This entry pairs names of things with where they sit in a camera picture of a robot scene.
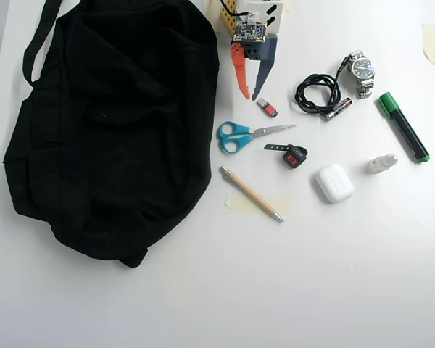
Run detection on coiled black cable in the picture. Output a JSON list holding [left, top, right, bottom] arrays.
[[295, 56, 351, 117]]

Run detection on white earbuds case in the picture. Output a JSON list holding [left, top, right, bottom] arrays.
[[314, 163, 355, 204]]

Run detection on black AA battery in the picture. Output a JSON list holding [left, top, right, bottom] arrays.
[[325, 96, 353, 122]]

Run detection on dark gripper body block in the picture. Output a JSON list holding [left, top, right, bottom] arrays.
[[243, 40, 266, 62]]

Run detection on green and black marker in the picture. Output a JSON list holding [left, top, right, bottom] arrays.
[[378, 91, 431, 164]]

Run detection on black fabric bag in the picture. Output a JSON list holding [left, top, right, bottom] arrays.
[[1, 0, 219, 269]]

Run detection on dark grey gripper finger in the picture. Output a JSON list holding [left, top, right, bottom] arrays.
[[252, 35, 279, 102]]

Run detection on small white spray bottle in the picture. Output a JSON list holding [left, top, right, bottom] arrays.
[[368, 154, 399, 174]]

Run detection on red USB stick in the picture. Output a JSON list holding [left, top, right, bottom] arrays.
[[257, 97, 279, 117]]

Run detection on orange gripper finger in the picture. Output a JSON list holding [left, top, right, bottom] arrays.
[[230, 42, 251, 100]]

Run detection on thin black camera wire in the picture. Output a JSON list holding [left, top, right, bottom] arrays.
[[219, 0, 253, 19]]

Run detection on short beige masking tape piece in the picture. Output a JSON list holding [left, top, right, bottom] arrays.
[[421, 22, 435, 67]]

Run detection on wide beige masking tape strip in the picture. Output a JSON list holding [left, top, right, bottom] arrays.
[[225, 194, 291, 215]]

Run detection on blue handled scissors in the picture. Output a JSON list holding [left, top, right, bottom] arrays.
[[217, 121, 298, 155]]

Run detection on silver wristwatch with dark dial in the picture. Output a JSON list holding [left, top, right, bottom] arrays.
[[342, 49, 377, 99]]

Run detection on wooden pen with silver ends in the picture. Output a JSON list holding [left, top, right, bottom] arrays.
[[220, 165, 286, 223]]

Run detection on black bike light with strap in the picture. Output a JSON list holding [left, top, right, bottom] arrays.
[[263, 143, 309, 170]]

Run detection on bare camera circuit board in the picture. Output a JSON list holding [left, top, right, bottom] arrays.
[[233, 12, 268, 44]]

